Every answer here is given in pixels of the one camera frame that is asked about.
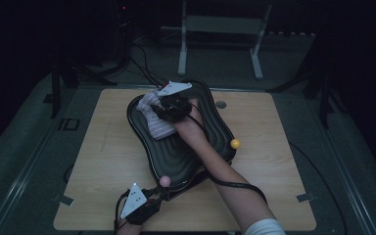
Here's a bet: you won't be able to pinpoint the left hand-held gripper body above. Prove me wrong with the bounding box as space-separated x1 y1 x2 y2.
119 182 165 225

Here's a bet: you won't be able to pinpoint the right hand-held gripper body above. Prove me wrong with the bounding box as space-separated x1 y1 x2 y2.
156 81 193 124

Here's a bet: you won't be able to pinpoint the purple striped towel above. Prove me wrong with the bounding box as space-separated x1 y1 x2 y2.
135 91 177 141

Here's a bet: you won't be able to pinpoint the black wavy tray with stand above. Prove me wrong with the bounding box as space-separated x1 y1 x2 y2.
125 77 238 202

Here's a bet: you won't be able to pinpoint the person's left hand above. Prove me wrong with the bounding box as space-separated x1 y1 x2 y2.
116 222 144 235

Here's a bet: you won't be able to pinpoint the person's right hand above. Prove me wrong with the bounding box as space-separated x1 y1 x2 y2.
173 98 211 150

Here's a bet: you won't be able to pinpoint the grey tape piece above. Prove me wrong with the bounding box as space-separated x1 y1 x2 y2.
296 193 316 203
53 194 75 208

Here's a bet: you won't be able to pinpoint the dark equipment with red light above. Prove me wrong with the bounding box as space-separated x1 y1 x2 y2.
112 0 133 63

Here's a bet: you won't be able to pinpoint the black floor stand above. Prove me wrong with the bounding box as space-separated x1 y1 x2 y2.
43 60 118 119
267 72 347 129

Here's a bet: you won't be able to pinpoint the white sleeve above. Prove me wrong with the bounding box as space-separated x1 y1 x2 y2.
243 217 287 235

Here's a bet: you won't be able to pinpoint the white power strip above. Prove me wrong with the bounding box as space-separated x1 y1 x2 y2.
266 30 317 37

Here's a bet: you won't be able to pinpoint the left hand-held gripper cable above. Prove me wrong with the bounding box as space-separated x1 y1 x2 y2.
113 189 130 233

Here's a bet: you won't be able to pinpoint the hand-held gripper cable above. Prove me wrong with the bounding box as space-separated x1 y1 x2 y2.
187 104 349 235
113 189 130 233

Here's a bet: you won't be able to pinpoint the black floor cables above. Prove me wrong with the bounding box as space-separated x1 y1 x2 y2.
128 42 174 91

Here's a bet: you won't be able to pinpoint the right hand-held gripper cable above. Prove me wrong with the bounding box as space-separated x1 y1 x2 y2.
187 104 349 235

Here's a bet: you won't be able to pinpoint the white metal stand frame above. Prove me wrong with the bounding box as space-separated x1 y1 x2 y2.
177 0 273 80

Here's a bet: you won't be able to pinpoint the black floor bracket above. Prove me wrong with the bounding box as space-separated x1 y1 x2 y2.
58 117 80 131

